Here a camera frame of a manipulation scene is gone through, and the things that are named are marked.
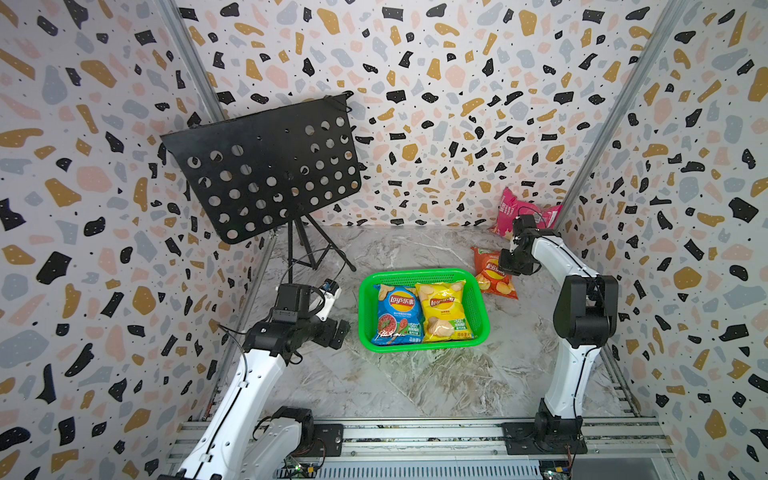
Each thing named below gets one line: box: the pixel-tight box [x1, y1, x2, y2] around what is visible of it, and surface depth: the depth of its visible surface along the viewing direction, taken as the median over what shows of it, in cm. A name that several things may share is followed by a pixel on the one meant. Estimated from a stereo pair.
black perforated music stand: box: [160, 93, 361, 284], surface depth 71 cm
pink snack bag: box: [491, 187, 563, 238], surface depth 113 cm
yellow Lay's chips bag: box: [415, 280, 474, 343], surface depth 91 cm
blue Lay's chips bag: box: [371, 285, 425, 345], surface depth 90 cm
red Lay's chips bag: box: [470, 246, 519, 300], surface depth 99 cm
